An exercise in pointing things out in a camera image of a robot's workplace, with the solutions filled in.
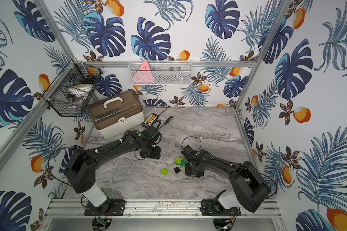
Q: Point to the dark green long brick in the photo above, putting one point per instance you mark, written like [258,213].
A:
[183,163]

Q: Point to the black yellow screwdriver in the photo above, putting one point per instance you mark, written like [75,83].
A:
[168,120]

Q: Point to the lime green square brick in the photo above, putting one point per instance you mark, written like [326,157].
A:
[178,161]

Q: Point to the black square brick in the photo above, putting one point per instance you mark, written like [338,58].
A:
[177,170]

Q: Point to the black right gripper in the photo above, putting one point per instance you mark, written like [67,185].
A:
[188,173]

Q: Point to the black bit holder case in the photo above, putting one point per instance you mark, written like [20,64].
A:
[150,120]

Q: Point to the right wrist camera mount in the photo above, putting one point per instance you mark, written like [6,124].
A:
[189,153]

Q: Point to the white round object in basket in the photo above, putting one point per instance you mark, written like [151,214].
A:
[80,90]

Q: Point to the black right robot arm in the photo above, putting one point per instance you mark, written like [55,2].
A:
[249,188]

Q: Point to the white storage box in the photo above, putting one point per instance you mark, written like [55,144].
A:
[117,114]

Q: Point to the black wire basket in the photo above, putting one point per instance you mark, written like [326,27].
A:
[57,96]

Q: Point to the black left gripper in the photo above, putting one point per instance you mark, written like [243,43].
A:
[150,153]

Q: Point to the clear mesh wall shelf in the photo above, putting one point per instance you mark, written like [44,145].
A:
[165,72]

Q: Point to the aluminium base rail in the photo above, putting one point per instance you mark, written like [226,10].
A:
[160,215]

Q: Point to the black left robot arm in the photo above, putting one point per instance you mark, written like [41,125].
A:
[82,165]

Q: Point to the pink triangle card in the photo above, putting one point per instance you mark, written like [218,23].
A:
[144,75]

